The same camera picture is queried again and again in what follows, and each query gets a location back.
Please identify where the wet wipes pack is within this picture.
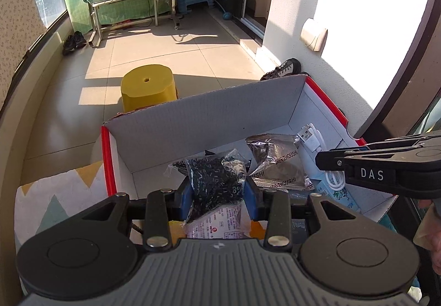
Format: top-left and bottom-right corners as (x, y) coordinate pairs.
(308, 172), (362, 214)

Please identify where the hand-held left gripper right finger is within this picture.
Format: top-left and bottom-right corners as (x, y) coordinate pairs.
(244, 178), (361, 248)

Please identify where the beige wall box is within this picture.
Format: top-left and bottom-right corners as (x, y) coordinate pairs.
(299, 18), (328, 52)

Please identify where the pink white snack packet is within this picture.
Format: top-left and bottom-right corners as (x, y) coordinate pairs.
(184, 204), (251, 242)

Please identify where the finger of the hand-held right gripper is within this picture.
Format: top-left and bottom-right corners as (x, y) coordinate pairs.
(315, 145), (423, 174)
(364, 131), (441, 150)

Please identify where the person's right hand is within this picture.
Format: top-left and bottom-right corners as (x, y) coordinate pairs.
(413, 199), (441, 275)

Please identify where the white usb cable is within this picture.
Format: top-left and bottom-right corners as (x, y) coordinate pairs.
(295, 123), (346, 192)

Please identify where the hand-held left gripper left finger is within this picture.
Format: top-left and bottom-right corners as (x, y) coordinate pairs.
(81, 177), (193, 249)

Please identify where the red cardboard box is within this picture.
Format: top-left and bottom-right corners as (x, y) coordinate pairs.
(101, 74), (400, 224)

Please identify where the teal quilted blanket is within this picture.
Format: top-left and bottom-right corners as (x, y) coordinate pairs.
(15, 161), (423, 303)

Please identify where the silver foil snack packet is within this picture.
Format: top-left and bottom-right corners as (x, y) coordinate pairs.
(246, 134), (312, 189)
(254, 177), (314, 192)

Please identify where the yellow plastic stool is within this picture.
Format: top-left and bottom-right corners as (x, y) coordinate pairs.
(120, 64), (179, 113)

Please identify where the black shoe by wall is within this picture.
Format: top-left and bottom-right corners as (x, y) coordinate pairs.
(260, 58), (302, 82)

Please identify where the bag of black beads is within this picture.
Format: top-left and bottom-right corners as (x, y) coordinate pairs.
(167, 150), (251, 224)

